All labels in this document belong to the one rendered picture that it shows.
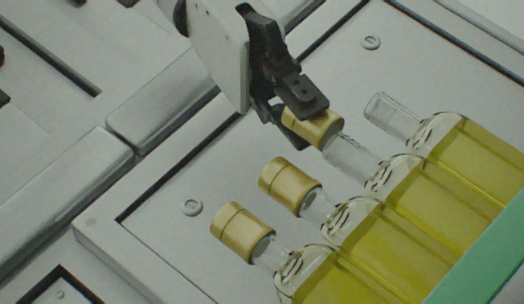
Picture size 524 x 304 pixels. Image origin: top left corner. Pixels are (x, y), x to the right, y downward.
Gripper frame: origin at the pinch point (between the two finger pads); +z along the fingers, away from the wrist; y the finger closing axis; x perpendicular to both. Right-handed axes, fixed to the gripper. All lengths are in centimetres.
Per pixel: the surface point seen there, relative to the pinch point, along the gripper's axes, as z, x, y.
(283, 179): 5.1, -5.4, 0.3
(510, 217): 22.6, 0.6, 12.5
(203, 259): 0.7, -11.0, -13.9
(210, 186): -5.9, -6.1, -13.8
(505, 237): 23.5, -0.7, 12.4
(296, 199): 7.1, -5.5, 0.0
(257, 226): 7.6, -9.6, 0.2
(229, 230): 6.5, -11.6, -0.2
